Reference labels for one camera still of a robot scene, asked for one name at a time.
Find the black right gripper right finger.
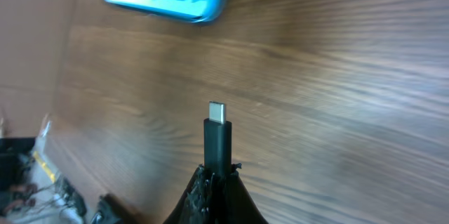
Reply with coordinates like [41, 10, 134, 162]
[206, 163, 268, 224]

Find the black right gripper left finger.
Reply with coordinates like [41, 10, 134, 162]
[163, 164, 213, 224]

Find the black USB charging cable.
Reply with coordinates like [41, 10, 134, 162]
[203, 100, 233, 179]

